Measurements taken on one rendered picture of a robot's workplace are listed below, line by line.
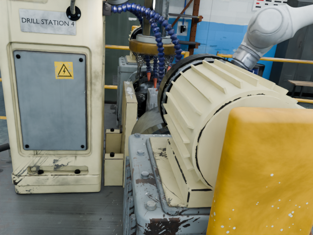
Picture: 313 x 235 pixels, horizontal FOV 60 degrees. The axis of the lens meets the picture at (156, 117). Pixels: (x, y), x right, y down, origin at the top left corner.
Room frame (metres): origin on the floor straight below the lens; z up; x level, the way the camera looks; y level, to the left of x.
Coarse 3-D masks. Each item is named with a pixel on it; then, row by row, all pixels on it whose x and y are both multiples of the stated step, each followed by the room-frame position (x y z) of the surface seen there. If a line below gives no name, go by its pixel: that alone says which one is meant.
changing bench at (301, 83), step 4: (288, 80) 5.29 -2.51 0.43; (292, 80) 5.32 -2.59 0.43; (296, 84) 5.00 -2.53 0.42; (300, 84) 5.00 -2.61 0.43; (304, 84) 5.01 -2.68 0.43; (308, 84) 5.05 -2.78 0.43; (312, 84) 5.08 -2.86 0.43; (292, 92) 5.31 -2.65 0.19; (300, 92) 5.02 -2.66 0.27; (292, 96) 5.28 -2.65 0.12; (300, 96) 5.02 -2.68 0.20
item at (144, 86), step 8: (136, 72) 1.37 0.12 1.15; (144, 72) 1.31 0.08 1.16; (152, 72) 1.31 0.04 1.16; (128, 80) 1.35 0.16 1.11; (136, 80) 1.24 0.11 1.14; (144, 80) 1.25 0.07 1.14; (152, 80) 1.25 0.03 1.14; (136, 88) 1.24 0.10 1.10; (144, 88) 1.24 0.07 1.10; (136, 96) 1.24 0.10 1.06; (144, 96) 1.22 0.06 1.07; (144, 104) 1.24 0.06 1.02; (144, 112) 1.24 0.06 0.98
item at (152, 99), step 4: (148, 88) 1.08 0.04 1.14; (152, 88) 1.09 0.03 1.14; (156, 88) 1.09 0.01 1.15; (148, 92) 1.06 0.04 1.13; (152, 92) 1.07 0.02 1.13; (156, 92) 1.09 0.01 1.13; (148, 96) 1.05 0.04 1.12; (152, 96) 0.99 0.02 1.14; (156, 96) 0.99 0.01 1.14; (148, 100) 1.04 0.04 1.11; (152, 100) 0.99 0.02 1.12; (156, 100) 0.99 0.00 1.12; (152, 104) 0.99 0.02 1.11; (156, 104) 0.99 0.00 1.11; (148, 108) 1.03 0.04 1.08
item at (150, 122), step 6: (156, 108) 0.81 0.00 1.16; (144, 114) 0.81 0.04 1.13; (150, 114) 0.78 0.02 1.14; (156, 114) 0.76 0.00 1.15; (138, 120) 0.80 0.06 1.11; (144, 120) 0.77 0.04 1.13; (150, 120) 0.74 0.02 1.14; (156, 120) 0.72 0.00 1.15; (162, 120) 0.71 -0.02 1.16; (138, 126) 0.77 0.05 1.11; (144, 126) 0.73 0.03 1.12; (150, 126) 0.70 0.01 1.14; (156, 126) 0.68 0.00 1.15; (162, 126) 0.67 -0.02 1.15; (132, 132) 0.79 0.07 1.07; (138, 132) 0.73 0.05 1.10; (144, 132) 0.69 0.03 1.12; (150, 132) 0.67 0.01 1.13; (156, 132) 0.66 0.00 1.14; (162, 132) 0.66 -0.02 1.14; (168, 132) 0.65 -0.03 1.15
